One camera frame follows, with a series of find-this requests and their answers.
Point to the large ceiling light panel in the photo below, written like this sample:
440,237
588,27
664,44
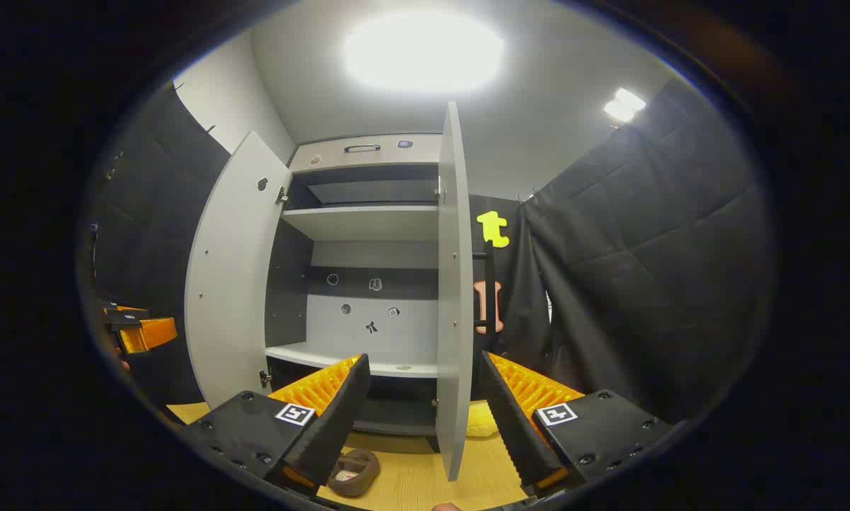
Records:
423,51

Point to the brown fuzzy shoe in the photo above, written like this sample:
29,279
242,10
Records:
354,474

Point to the grey shoe cabinet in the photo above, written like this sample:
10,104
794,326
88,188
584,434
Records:
368,319

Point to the white cabinet shelf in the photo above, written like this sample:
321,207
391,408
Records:
304,355
368,221

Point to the grey cabinet door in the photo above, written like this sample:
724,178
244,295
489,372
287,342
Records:
455,284
233,284

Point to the small ceiling light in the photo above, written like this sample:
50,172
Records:
624,104

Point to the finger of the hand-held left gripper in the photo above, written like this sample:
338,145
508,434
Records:
152,333

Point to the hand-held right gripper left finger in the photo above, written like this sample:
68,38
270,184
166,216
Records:
340,419

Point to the yellow plush item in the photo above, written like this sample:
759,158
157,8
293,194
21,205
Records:
480,420

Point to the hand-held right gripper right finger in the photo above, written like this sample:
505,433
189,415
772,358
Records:
514,426

